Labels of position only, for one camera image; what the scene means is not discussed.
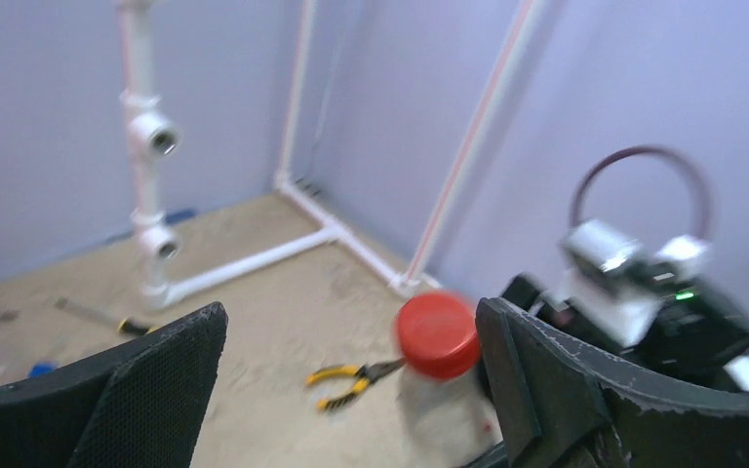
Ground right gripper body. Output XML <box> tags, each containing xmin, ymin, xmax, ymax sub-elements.
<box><xmin>500</xmin><ymin>271</ymin><xmax>680</xmax><ymax>363</ymax></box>

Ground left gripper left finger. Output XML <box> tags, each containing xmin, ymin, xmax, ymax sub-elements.
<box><xmin>0</xmin><ymin>301</ymin><xmax>228</xmax><ymax>467</ymax></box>

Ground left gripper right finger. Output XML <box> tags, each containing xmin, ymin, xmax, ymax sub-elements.
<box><xmin>476</xmin><ymin>297</ymin><xmax>749</xmax><ymax>467</ymax></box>

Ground red gold label bottle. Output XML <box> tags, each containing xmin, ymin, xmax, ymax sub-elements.
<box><xmin>394</xmin><ymin>290</ymin><xmax>500</xmax><ymax>467</ymax></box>

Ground black yellow short screwdriver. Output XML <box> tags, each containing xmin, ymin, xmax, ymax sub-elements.
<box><xmin>55</xmin><ymin>297</ymin><xmax>158</xmax><ymax>337</ymax></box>

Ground yellow black pliers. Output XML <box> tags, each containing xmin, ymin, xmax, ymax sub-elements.
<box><xmin>304</xmin><ymin>358</ymin><xmax>408</xmax><ymax>413</ymax></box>

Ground white PVC pipe frame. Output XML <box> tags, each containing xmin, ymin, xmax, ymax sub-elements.
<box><xmin>116</xmin><ymin>1</ymin><xmax>552</xmax><ymax>310</ymax></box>

